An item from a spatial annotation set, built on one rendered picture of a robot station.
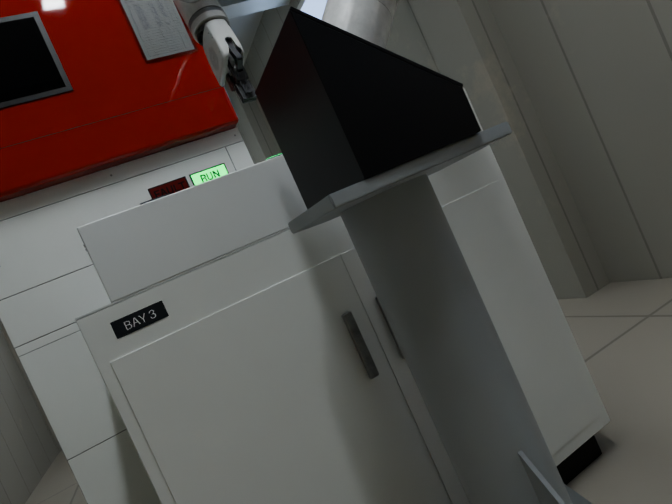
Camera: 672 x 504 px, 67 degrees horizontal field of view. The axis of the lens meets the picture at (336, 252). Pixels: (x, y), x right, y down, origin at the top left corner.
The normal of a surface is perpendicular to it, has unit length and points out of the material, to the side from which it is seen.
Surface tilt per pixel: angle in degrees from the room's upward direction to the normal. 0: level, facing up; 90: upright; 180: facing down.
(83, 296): 90
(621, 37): 90
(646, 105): 90
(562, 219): 90
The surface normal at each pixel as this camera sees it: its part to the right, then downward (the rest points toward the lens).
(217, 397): 0.37, -0.14
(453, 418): -0.61, 0.29
